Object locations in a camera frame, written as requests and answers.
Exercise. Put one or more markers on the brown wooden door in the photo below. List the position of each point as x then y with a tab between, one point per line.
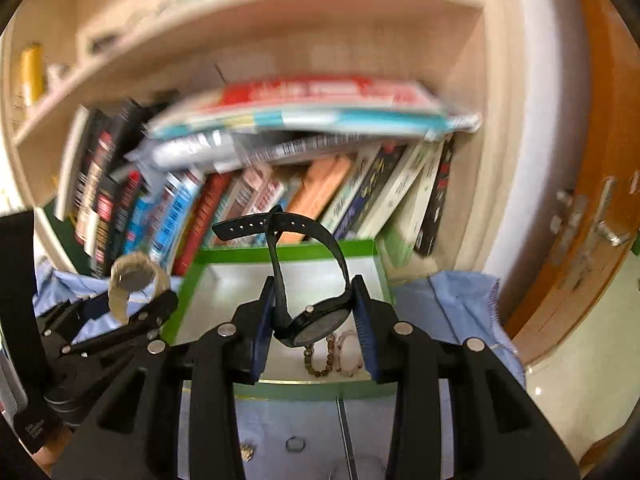
590	85

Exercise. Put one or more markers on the blue striped cloth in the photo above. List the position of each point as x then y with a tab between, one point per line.
445	310

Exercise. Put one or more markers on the green cardboard box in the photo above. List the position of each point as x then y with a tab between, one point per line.
225	290

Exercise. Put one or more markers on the stack of flat books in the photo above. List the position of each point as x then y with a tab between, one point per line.
310	110

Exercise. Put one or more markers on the beige wristwatch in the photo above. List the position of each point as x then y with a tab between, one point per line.
132	277

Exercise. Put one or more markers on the wooden bookshelf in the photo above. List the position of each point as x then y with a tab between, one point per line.
250	35

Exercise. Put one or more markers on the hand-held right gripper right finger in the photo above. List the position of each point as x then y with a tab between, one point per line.
365	330

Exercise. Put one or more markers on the black wristwatch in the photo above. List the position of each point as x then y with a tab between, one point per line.
320	327

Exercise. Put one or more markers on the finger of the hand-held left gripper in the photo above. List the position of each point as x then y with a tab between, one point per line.
145	322
70	312

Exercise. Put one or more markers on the row of upright books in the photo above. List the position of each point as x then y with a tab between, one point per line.
350	195

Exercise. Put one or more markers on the silver door latch plate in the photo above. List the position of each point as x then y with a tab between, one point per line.
567	220

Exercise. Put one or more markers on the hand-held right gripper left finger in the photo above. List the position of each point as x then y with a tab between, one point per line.
262	330

